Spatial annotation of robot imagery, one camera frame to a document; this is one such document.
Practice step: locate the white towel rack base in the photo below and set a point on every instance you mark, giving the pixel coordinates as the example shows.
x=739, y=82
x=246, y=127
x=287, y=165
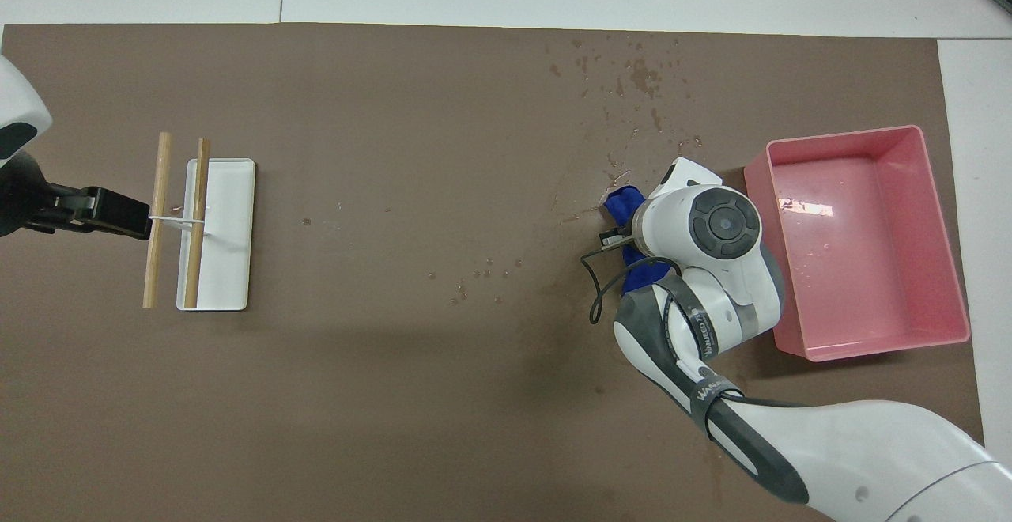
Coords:
x=229, y=269

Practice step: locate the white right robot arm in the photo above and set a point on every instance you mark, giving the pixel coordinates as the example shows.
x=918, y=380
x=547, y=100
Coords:
x=723, y=225

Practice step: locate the pink plastic bin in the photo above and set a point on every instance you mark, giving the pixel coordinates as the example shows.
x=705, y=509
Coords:
x=862, y=285

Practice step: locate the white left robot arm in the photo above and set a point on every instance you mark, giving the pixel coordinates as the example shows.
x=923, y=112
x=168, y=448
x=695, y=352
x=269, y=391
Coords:
x=16, y=103

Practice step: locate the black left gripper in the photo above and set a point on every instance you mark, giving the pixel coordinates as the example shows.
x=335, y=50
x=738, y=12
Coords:
x=20, y=198

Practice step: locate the brown table mat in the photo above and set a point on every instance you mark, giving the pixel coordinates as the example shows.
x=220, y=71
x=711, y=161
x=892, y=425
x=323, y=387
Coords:
x=443, y=150

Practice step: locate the blue cloth towel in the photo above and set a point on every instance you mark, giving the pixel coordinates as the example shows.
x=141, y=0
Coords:
x=624, y=202

